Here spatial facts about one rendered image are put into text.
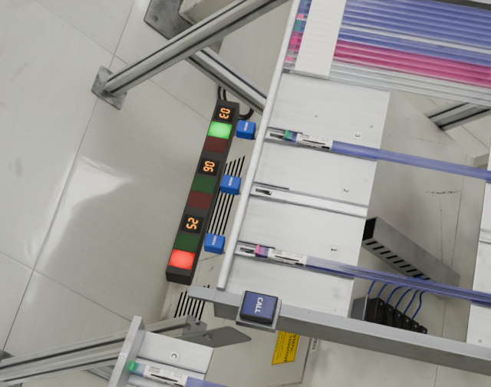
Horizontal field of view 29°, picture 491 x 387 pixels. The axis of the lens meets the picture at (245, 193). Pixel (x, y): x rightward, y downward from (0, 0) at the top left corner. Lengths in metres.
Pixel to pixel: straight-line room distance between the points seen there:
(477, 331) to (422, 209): 0.60
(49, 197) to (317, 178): 0.80
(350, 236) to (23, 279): 0.85
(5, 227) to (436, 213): 0.92
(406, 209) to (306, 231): 0.52
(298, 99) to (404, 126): 0.47
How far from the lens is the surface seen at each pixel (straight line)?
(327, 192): 1.57
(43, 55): 2.31
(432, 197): 2.09
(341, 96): 1.67
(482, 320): 1.51
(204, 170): 1.60
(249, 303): 1.43
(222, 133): 1.63
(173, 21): 2.57
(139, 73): 2.25
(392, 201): 1.98
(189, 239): 1.53
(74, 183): 2.24
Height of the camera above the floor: 1.84
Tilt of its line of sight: 46 degrees down
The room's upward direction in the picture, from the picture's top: 70 degrees clockwise
